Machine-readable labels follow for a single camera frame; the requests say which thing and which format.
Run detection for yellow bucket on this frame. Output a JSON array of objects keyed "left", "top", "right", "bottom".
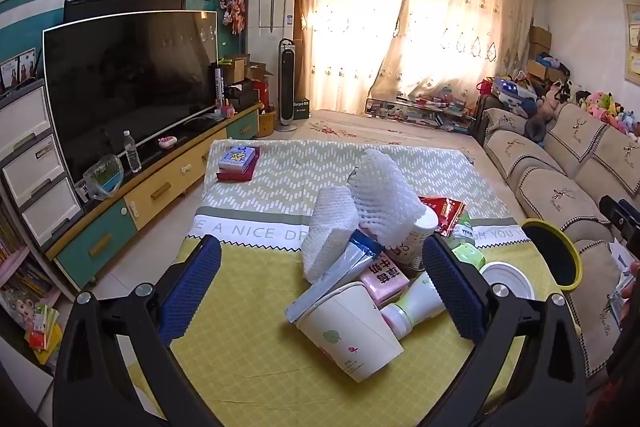
[{"left": 257, "top": 107, "right": 277, "bottom": 138}]

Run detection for black bin with yellow rim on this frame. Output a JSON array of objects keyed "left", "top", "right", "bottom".
[{"left": 519, "top": 218, "right": 584, "bottom": 292}]

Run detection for clear plastic water bottle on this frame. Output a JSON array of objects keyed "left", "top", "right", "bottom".
[{"left": 122, "top": 130, "right": 142, "bottom": 174}]

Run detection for white standing air conditioner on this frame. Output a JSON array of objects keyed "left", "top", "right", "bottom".
[{"left": 246, "top": 0, "right": 297, "bottom": 118}]

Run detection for green white lotion tube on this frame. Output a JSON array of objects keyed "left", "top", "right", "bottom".
[{"left": 381, "top": 272, "right": 447, "bottom": 340}]

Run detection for yellow green printed tablecloth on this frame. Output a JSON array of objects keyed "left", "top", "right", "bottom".
[{"left": 127, "top": 138, "right": 566, "bottom": 427}]

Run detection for large white foam net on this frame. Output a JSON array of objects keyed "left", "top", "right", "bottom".
[{"left": 348, "top": 149, "right": 427, "bottom": 244}]

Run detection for red snack wrapper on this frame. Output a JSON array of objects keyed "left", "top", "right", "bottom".
[{"left": 419, "top": 196, "right": 467, "bottom": 238}]

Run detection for pile of toys and bags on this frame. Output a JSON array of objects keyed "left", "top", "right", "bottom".
[{"left": 475, "top": 74, "right": 576, "bottom": 142}]

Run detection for pink tissue packet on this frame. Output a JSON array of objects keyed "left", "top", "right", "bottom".
[{"left": 359, "top": 257, "right": 408, "bottom": 308}]

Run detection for hanging flower decoration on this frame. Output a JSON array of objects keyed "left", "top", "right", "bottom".
[{"left": 217, "top": 0, "right": 249, "bottom": 35}]

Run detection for teal yellow television cabinet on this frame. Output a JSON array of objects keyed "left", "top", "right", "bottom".
[{"left": 45, "top": 102, "right": 263, "bottom": 290}]

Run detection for white plastic drawer unit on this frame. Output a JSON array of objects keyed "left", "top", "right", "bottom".
[{"left": 0, "top": 79, "right": 83, "bottom": 253}]

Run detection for red flat box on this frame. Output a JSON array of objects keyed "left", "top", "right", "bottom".
[{"left": 216, "top": 147, "right": 262, "bottom": 182}]

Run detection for framed landscape painting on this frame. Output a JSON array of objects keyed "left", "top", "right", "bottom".
[{"left": 622, "top": 0, "right": 640, "bottom": 82}]

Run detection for blue silver foil packet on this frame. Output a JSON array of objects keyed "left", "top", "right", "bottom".
[{"left": 285, "top": 229, "right": 386, "bottom": 323}]

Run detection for loose papers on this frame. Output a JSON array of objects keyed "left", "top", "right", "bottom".
[{"left": 607, "top": 239, "right": 640, "bottom": 323}]

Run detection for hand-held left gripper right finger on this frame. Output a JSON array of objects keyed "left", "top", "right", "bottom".
[{"left": 421, "top": 233, "right": 588, "bottom": 427}]

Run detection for stacked cardboard boxes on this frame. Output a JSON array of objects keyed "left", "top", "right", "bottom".
[{"left": 525, "top": 26, "right": 553, "bottom": 80}]

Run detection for shelf of books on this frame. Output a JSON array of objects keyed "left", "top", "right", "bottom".
[{"left": 0, "top": 207, "right": 63, "bottom": 368}]

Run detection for white foam net sleeve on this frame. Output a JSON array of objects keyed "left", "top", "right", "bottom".
[{"left": 301, "top": 186, "right": 361, "bottom": 284}]

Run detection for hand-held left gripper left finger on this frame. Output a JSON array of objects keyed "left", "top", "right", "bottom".
[{"left": 52, "top": 234, "right": 223, "bottom": 427}]

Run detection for standing photo prints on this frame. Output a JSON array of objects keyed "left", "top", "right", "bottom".
[{"left": 0, "top": 48, "right": 38, "bottom": 95}]

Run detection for black white tower fan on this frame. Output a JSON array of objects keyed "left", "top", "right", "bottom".
[{"left": 278, "top": 38, "right": 302, "bottom": 132}]

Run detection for beige floral rug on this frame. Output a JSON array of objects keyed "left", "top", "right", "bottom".
[{"left": 305, "top": 109, "right": 481, "bottom": 162}]

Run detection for beige embroidered curtain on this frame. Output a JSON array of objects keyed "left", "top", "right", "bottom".
[
  {"left": 295, "top": 0, "right": 416, "bottom": 118},
  {"left": 367, "top": 0, "right": 538, "bottom": 105}
]

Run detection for clear plastic bag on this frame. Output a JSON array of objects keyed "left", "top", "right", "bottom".
[{"left": 82, "top": 155, "right": 124, "bottom": 202}]

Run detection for white leaf print paper cup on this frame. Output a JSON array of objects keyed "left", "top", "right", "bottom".
[{"left": 297, "top": 282, "right": 405, "bottom": 383}]

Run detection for blue star print box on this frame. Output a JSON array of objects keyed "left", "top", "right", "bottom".
[{"left": 217, "top": 146, "right": 257, "bottom": 172}]

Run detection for low glass table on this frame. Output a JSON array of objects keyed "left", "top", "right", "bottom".
[{"left": 365, "top": 92, "right": 476, "bottom": 132}]

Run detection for white round plastic lid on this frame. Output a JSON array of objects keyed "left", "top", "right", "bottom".
[{"left": 481, "top": 261, "right": 536, "bottom": 303}]

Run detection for green plastic bottle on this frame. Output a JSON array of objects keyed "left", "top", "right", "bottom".
[{"left": 449, "top": 212, "right": 487, "bottom": 270}]

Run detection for beige sofa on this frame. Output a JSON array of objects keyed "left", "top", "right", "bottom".
[{"left": 472, "top": 102, "right": 640, "bottom": 378}]

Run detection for brown white paper cup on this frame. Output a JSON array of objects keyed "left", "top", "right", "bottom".
[{"left": 385, "top": 209, "right": 440, "bottom": 270}]

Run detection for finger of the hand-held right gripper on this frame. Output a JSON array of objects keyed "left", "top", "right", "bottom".
[{"left": 599, "top": 195, "right": 626, "bottom": 228}]

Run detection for open cardboard boxes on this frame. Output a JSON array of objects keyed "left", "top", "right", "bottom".
[{"left": 220, "top": 54, "right": 275, "bottom": 108}]

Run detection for large curved television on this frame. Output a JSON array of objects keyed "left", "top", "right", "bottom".
[{"left": 42, "top": 10, "right": 220, "bottom": 185}]

